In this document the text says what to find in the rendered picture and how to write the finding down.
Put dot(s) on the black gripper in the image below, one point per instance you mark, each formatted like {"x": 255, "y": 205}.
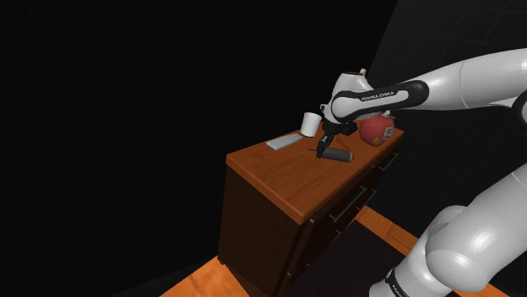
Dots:
{"x": 338, "y": 128}

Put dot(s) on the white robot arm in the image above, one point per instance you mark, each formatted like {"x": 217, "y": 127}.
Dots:
{"x": 453, "y": 84}

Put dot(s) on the dark grey cylinder bottle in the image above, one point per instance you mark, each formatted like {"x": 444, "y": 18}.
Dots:
{"x": 339, "y": 155}

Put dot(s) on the white cup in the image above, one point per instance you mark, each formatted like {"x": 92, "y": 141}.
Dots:
{"x": 310, "y": 123}

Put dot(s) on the flat grey tablet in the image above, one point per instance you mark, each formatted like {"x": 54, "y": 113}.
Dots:
{"x": 284, "y": 141}

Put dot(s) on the red round object with label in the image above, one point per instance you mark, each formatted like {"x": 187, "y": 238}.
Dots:
{"x": 374, "y": 129}

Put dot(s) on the brown wooden chest of drawers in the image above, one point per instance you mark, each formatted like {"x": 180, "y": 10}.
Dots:
{"x": 280, "y": 181}

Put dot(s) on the small beige knob-shaped object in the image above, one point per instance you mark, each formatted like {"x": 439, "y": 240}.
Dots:
{"x": 362, "y": 71}

